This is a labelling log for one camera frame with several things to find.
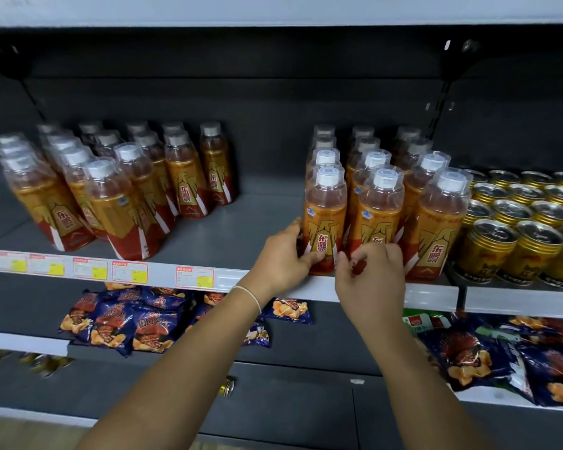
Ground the green snack packet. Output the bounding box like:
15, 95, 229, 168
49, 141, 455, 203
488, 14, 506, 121
402, 308, 451, 341

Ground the thin white bracelet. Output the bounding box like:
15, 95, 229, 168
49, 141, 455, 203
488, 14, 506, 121
229, 285, 262, 315

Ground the person's right forearm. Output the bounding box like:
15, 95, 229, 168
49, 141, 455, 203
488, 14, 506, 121
355, 319, 488, 450

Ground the black slotted shelf upright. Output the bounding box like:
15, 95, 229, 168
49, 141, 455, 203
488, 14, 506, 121
424, 37, 480, 142

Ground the white and yellow price tag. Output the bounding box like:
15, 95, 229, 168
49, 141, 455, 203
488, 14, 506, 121
112, 261, 149, 285
72, 257, 109, 281
29, 254, 67, 277
176, 266, 216, 290
0, 251, 29, 274

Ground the person's left forearm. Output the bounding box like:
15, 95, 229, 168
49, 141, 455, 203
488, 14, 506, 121
75, 285, 263, 450

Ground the person's right hand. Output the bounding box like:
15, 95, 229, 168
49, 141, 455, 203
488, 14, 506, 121
334, 242, 406, 331

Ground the black shelf bracket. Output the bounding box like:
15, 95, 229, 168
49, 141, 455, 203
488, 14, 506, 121
0, 42, 48, 123

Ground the white shelf underside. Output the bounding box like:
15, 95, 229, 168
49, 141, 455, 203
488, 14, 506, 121
0, 0, 563, 28

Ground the group of gold drink cans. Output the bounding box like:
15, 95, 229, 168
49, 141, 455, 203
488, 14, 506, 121
450, 168, 563, 290

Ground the white-capped orange drink bottle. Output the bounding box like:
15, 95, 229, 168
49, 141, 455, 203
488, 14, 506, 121
349, 166, 405, 273
302, 165, 348, 276

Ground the pile of blue snack packets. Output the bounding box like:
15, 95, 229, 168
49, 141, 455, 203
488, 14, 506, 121
417, 311, 563, 409
58, 283, 315, 359

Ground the person's left hand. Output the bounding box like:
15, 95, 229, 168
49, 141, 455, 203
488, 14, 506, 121
241, 218, 327, 307

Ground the grey shelf with white edge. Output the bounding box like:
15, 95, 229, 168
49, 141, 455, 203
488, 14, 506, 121
0, 173, 460, 313
0, 276, 71, 358
453, 385, 563, 414
450, 269, 563, 320

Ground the group of orange drink bottles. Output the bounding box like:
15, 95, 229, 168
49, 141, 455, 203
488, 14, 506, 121
305, 124, 473, 283
0, 119, 238, 262

